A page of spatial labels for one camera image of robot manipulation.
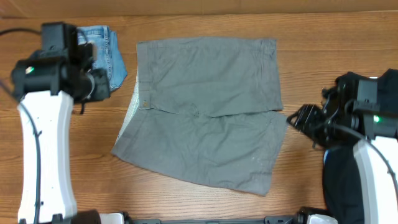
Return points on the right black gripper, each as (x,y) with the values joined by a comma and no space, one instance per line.
(307,116)

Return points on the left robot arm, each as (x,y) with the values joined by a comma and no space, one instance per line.
(46,88)

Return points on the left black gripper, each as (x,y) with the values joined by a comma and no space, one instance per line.
(103,91)

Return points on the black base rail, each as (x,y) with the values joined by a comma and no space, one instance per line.
(266,220)

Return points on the grey khaki shorts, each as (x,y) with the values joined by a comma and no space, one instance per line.
(206,110)

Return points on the folded blue denim jeans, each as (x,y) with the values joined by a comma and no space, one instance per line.
(108,55)

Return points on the black t-shirt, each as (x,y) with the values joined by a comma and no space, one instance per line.
(351,155)

